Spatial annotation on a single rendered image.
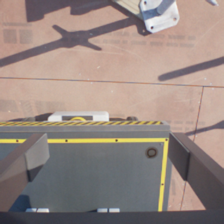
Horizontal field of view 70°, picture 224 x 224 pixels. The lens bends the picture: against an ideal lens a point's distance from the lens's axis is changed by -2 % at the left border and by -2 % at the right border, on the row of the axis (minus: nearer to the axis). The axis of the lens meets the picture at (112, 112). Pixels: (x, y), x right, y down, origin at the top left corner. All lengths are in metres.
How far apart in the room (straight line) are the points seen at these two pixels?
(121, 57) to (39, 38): 0.39
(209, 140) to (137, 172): 0.55
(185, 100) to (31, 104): 0.78
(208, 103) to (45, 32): 0.86
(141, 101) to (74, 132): 0.42
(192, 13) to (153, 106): 0.45
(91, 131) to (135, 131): 0.14
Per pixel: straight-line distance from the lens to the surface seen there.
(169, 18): 0.85
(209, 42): 0.94
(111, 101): 0.82
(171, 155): 0.17
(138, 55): 0.82
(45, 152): 0.17
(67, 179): 0.62
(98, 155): 0.56
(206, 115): 0.97
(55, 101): 0.87
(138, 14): 0.83
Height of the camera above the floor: 0.81
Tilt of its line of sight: 76 degrees down
